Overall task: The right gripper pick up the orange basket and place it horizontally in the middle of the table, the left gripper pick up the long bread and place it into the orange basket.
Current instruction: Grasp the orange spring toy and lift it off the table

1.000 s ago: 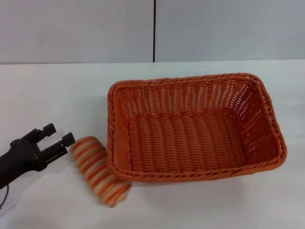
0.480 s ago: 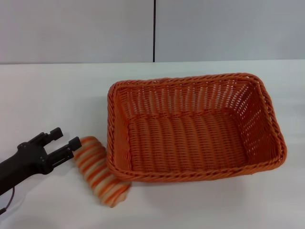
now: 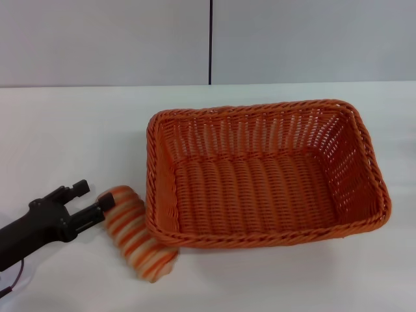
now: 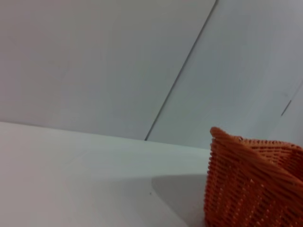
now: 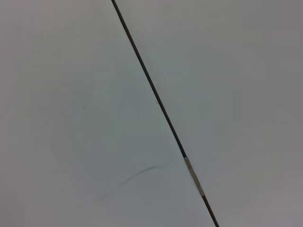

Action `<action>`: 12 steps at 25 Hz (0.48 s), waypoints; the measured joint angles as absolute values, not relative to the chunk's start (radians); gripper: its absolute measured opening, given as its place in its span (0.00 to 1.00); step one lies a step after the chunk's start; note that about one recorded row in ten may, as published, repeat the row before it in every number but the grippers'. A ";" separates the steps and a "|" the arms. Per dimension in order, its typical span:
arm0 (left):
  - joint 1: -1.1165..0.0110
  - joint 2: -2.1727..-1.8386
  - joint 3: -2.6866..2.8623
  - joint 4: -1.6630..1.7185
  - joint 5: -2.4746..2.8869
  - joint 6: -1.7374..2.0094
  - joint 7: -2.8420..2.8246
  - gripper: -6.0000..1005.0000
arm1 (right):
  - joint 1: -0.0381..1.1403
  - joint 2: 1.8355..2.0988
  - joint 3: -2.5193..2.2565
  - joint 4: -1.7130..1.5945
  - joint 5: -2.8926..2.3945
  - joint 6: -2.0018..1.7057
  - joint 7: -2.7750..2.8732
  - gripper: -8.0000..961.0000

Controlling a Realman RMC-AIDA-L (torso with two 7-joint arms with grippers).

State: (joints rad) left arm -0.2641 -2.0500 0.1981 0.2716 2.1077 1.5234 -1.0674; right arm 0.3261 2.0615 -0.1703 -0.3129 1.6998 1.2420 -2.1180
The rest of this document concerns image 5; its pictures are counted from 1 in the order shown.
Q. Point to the beige tape piece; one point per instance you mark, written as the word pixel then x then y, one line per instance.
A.
pixel 194 177

